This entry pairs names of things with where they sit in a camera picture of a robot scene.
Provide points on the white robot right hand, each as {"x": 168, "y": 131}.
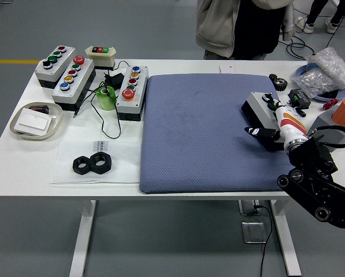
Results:
{"x": 290, "y": 124}

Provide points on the grey four-button control box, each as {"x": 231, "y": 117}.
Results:
{"x": 256, "y": 106}

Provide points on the grey five-button box, short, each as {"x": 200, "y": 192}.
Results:
{"x": 139, "y": 95}

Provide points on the grey five-button box, long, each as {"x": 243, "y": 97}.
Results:
{"x": 79, "y": 80}

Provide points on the grey four-button station box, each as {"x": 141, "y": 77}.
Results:
{"x": 59, "y": 66}

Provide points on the small black plug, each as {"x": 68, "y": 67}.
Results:
{"x": 300, "y": 112}

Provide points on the black electronic module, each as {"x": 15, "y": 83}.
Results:
{"x": 300, "y": 98}

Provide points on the grey block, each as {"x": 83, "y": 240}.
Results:
{"x": 325, "y": 119}

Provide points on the black gear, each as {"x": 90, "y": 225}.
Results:
{"x": 280, "y": 85}

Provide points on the small red connector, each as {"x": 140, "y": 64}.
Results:
{"x": 329, "y": 104}

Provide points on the clear bag of screws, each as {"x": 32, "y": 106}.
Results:
{"x": 313, "y": 80}

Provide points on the blue plate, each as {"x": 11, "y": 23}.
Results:
{"x": 344, "y": 93}

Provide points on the bubble wrap bag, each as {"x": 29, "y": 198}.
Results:
{"x": 331, "y": 65}

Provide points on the blue-grey padded mat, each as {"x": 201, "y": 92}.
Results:
{"x": 195, "y": 130}

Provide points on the metal floor socket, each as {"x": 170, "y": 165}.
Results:
{"x": 254, "y": 232}

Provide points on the background person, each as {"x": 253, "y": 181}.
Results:
{"x": 316, "y": 8}

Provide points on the white table leg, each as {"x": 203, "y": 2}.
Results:
{"x": 81, "y": 245}
{"x": 287, "y": 245}

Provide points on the clear plastic bag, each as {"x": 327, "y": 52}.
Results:
{"x": 123, "y": 167}

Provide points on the black power adapter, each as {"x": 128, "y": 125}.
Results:
{"x": 117, "y": 79}

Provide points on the green tape roll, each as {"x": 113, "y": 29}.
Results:
{"x": 107, "y": 101}

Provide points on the black hex nut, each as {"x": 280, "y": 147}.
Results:
{"x": 103, "y": 168}
{"x": 87, "y": 170}

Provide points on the beige shallow tray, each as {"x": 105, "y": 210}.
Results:
{"x": 53, "y": 112}

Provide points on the dark battery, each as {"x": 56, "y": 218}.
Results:
{"x": 40, "y": 109}

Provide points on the cream three-button switch box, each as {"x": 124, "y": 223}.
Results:
{"x": 103, "y": 60}

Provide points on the white wall switch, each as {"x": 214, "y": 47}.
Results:
{"x": 33, "y": 121}

